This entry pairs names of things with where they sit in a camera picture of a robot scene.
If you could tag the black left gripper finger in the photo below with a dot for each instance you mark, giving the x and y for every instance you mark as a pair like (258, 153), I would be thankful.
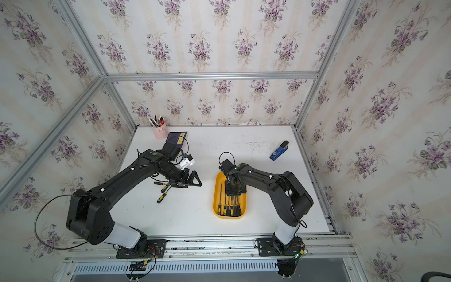
(194, 180)
(179, 185)

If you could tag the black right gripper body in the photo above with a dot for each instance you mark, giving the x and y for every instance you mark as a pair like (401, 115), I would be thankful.
(231, 190)

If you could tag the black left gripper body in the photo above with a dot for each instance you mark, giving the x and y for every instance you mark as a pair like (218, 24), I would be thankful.
(174, 173)

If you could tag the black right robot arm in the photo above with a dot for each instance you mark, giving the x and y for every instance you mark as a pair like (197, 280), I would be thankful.
(289, 197)

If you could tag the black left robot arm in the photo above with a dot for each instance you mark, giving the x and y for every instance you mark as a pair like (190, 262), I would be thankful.
(89, 211)

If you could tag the yellow plastic storage tray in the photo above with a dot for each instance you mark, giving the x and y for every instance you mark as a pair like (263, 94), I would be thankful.
(220, 179)

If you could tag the dark purple notebook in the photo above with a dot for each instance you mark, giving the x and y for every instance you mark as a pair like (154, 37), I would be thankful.
(177, 138)

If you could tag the pink pen cup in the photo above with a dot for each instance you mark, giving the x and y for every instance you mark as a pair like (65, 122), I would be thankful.
(161, 133)

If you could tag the blue black stapler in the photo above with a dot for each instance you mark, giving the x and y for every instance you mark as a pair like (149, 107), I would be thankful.
(279, 151)

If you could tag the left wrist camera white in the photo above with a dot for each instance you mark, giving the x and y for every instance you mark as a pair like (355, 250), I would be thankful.
(186, 162)

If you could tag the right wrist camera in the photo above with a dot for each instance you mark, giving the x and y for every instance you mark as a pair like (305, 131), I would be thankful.
(226, 167)

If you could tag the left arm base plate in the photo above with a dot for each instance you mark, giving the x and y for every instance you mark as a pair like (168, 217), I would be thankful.
(143, 250)

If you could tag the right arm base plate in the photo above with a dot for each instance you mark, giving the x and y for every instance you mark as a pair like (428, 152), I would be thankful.
(272, 247)

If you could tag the aluminium front rail frame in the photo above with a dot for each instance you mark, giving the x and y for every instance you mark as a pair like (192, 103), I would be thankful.
(213, 254)

